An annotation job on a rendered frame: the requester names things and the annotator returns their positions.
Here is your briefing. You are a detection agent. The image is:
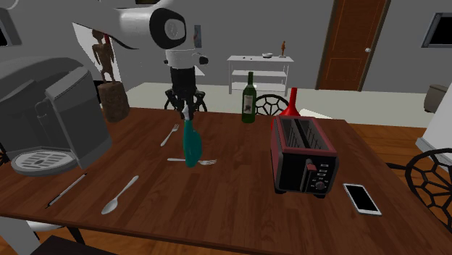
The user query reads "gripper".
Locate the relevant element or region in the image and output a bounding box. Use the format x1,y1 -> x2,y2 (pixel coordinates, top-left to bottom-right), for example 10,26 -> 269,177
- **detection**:
163,66 -> 208,112

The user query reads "teal spray bottle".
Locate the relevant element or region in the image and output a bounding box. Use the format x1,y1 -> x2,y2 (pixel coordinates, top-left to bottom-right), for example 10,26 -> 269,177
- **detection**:
180,102 -> 204,169

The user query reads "small silver fork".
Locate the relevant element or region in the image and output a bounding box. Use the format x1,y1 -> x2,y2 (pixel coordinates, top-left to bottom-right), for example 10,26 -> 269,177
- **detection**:
160,123 -> 180,148

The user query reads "green wine bottle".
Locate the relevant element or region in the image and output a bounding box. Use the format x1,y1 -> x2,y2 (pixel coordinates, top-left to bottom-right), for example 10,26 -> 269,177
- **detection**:
241,71 -> 258,125

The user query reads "long silver fork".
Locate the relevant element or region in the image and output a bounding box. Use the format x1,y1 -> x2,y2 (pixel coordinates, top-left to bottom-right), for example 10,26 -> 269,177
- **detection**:
167,157 -> 218,167

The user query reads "brown wooden stump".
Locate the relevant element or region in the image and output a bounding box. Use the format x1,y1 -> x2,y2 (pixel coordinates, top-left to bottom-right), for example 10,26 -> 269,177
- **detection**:
97,80 -> 131,124

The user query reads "white shelf unit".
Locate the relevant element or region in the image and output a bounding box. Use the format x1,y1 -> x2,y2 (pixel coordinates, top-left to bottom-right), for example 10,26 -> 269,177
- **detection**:
226,40 -> 295,98

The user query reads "brown wooden figure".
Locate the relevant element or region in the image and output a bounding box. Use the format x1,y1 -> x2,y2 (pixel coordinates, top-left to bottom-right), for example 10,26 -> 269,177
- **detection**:
91,28 -> 116,84

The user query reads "red vase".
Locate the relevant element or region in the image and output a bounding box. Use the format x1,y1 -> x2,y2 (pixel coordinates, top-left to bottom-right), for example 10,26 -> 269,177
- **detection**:
278,87 -> 301,118

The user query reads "brown wooden table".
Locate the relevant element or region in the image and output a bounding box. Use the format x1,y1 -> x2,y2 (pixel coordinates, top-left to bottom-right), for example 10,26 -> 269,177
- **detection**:
0,106 -> 452,255

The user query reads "silver spoon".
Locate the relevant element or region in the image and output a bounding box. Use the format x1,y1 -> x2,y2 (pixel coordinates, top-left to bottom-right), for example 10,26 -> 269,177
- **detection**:
101,175 -> 140,216

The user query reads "grey coffee machine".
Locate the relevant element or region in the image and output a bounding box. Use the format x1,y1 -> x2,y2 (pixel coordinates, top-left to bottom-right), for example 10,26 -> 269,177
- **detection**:
0,57 -> 114,177

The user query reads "red and black toaster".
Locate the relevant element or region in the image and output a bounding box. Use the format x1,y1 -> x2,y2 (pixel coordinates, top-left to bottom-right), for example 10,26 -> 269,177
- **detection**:
269,114 -> 340,199

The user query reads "black and silver pen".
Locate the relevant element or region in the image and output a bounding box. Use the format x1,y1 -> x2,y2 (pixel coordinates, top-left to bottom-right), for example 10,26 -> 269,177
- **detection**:
45,172 -> 88,209

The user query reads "brown wooden door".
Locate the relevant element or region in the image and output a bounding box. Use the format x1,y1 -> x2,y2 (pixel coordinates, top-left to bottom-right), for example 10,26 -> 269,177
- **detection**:
314,0 -> 393,93

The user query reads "white smartphone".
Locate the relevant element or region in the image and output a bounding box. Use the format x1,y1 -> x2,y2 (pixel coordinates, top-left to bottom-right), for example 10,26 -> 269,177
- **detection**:
343,182 -> 383,217

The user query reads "grey bin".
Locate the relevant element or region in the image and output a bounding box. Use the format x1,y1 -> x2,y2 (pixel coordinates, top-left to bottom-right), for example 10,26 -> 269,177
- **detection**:
423,83 -> 450,114

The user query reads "grey framed window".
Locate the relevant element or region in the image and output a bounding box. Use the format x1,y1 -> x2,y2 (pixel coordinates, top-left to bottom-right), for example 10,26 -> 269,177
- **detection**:
420,12 -> 452,49

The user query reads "small wall picture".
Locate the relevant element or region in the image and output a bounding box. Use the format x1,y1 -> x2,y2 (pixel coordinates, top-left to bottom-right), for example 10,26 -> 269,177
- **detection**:
193,24 -> 203,49

